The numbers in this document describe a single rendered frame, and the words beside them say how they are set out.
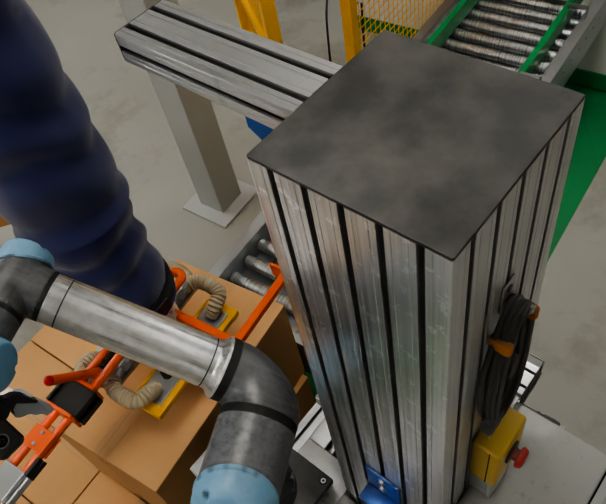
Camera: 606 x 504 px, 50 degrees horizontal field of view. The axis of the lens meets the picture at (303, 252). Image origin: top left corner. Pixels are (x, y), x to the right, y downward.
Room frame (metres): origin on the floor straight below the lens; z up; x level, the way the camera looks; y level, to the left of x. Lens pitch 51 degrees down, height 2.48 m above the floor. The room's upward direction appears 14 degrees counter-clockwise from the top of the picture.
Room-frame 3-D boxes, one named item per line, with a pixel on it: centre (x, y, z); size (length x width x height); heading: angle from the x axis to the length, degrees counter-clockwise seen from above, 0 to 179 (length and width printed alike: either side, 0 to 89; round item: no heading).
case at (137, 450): (0.98, 0.44, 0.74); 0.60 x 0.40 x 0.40; 138
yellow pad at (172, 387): (0.91, 0.35, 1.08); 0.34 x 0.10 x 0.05; 138
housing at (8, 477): (0.63, 0.74, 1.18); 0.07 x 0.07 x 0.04; 48
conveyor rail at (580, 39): (1.83, -0.89, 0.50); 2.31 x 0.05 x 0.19; 135
